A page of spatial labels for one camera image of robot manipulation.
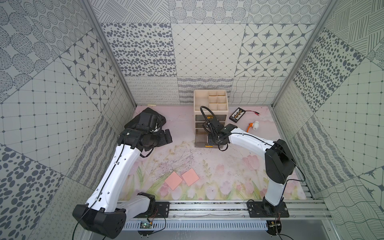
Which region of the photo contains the floral pink table mat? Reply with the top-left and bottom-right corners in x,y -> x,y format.
103,104 -> 307,201

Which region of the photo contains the black plastic tool case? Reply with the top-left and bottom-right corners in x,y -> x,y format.
124,108 -> 167,133

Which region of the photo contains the pink sticky pad left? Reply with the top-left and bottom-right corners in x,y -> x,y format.
165,172 -> 183,191

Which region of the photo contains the aluminium mounting rail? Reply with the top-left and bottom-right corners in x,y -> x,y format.
122,200 -> 332,236

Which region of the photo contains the beige drawer organizer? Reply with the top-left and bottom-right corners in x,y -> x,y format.
193,89 -> 229,133

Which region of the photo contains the pink sticky pad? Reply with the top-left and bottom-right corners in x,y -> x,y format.
182,169 -> 200,187
165,172 -> 183,191

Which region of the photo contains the black battery holder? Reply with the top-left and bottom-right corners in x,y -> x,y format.
229,108 -> 260,123

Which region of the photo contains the translucent drawer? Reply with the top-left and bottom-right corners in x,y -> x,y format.
195,115 -> 227,122
195,122 -> 206,130
195,129 -> 214,148

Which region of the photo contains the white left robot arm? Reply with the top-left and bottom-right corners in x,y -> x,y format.
73,129 -> 172,239

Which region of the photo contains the white glue bottle orange cap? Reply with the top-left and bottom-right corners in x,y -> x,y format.
247,121 -> 260,133

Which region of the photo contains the pink sticky pad middle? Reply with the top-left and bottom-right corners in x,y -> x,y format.
182,169 -> 200,187

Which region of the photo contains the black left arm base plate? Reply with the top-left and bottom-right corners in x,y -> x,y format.
135,202 -> 170,218

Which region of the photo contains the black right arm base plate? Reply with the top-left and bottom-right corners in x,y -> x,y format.
246,201 -> 290,218

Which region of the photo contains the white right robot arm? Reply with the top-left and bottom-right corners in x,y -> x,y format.
200,106 -> 297,209

